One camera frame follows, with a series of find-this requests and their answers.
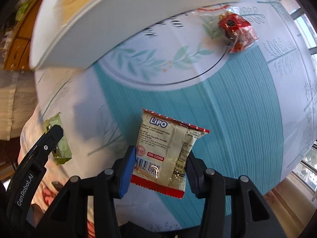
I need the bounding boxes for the green tissue pack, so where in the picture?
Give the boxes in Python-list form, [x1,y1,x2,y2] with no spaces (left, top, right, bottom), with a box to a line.
[15,1,34,19]

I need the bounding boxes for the red snack clear wrapper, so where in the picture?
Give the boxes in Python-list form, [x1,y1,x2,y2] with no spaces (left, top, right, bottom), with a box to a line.
[198,4,259,54]

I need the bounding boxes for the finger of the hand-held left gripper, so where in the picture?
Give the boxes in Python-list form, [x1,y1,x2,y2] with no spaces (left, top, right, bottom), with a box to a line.
[24,125,64,171]

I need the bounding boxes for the pink white blanket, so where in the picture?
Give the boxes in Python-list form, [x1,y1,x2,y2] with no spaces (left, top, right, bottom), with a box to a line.
[41,187,58,205]

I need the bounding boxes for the white lace cloth cover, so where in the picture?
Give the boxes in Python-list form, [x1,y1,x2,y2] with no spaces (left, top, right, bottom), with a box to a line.
[0,71,39,140]

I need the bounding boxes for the white plastic bin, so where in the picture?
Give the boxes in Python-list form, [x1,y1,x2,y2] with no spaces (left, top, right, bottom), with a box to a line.
[29,0,263,70]

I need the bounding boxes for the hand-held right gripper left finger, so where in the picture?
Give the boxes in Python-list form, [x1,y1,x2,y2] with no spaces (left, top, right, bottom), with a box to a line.
[35,146,137,238]

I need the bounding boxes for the green snack packet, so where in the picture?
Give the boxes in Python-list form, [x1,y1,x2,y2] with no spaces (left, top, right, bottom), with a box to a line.
[43,112,73,166]

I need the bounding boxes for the wooden desk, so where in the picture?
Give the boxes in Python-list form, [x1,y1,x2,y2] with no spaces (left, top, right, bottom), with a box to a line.
[4,0,47,71]

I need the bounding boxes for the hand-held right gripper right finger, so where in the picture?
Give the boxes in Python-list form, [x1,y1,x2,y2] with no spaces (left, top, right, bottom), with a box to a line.
[187,151,280,238]

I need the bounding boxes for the cream biscuit packet red edges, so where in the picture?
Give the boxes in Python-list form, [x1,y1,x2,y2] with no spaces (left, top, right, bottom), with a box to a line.
[130,108,210,199]

